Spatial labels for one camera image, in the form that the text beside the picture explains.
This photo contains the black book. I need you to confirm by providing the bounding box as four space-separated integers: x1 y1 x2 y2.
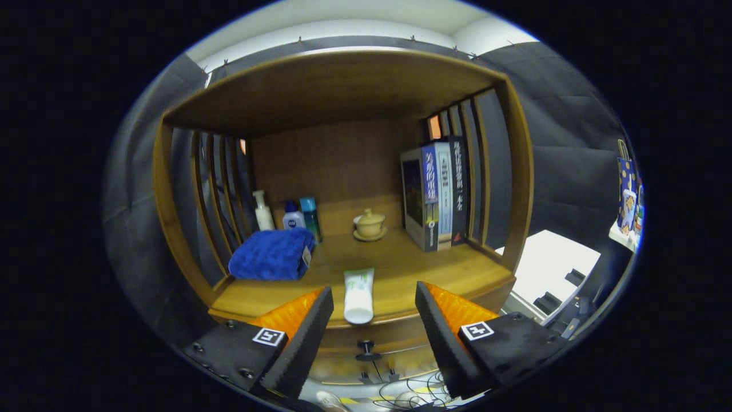
448 136 470 247

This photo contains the wooden drawer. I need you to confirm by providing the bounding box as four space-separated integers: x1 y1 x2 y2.
209 278 516 362

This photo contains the book with pale blue spine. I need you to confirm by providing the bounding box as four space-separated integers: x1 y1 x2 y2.
435 141 453 251

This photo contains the white pump bottle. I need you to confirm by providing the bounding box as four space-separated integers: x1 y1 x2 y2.
252 190 276 232

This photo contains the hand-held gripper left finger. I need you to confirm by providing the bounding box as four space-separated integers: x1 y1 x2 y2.
183 286 335 401

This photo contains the wooden countertop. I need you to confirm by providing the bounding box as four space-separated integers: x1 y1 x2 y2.
209 228 515 328

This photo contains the black backdrop cloth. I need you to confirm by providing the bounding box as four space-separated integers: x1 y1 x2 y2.
102 35 644 344

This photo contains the beige lidded teacup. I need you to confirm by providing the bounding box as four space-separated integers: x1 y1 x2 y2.
353 208 386 237

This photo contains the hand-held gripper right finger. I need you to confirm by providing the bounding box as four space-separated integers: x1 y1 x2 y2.
415 280 570 399

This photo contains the wooden cabinet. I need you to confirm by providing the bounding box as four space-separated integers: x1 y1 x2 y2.
152 50 535 385

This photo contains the blue dotted paper bag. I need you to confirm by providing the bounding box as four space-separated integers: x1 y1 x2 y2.
616 140 638 229

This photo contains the person's light shoe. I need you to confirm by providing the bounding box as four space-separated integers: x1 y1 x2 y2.
316 391 349 411

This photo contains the teal bottle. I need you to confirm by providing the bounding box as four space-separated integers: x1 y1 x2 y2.
299 197 322 245

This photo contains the white squeeze tube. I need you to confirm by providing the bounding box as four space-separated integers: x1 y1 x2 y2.
343 268 375 325

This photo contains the white bottle with blue cap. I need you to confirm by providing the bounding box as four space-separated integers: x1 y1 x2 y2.
283 201 307 231

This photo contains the white drawer unit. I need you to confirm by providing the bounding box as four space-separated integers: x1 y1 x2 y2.
495 229 602 327

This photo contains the printed cup with straw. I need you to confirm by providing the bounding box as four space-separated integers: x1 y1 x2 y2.
620 189 637 234

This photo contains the white side table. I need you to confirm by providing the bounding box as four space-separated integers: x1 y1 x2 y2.
608 220 640 252

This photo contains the blue folded towel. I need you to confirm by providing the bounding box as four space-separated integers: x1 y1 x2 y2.
228 227 316 281

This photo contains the wooden cabinet door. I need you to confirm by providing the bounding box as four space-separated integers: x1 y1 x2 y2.
372 346 438 382
309 358 372 385

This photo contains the tangle of floor cables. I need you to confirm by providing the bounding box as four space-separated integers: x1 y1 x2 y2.
366 352 452 410

